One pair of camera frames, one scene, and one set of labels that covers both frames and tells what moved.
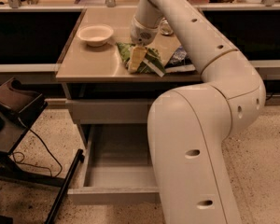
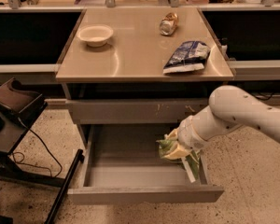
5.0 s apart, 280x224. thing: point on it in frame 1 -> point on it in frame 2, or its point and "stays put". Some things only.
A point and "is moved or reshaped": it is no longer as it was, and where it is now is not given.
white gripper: [142, 34] -> [189, 135]
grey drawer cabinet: [110, 83] stays put
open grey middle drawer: [119, 168] stays put
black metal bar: [80, 158] stays put
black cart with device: [13, 111] stays put
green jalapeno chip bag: [150, 63] is moved or reshaped
